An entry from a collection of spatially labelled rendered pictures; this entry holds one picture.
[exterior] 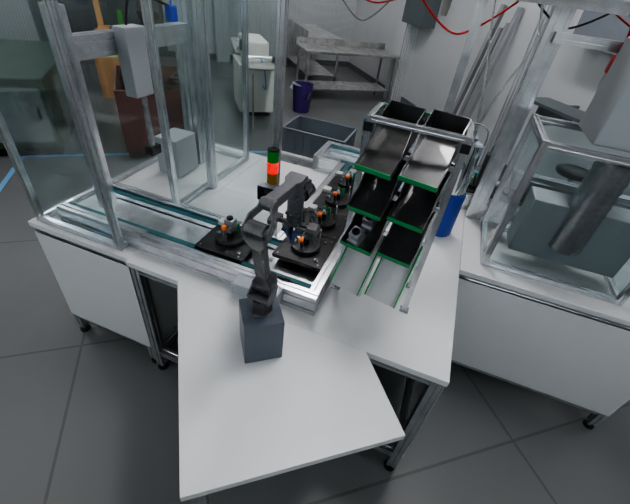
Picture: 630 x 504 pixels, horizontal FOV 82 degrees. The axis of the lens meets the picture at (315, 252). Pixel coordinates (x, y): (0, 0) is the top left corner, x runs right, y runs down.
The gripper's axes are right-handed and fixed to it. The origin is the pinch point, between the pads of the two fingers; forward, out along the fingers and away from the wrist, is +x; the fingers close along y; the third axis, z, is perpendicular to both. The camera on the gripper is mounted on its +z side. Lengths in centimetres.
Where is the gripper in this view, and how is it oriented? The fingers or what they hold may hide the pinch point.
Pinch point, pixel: (292, 235)
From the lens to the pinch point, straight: 131.6
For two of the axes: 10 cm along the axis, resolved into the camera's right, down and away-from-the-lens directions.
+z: 3.6, -5.5, 7.6
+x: -1.1, 7.8, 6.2
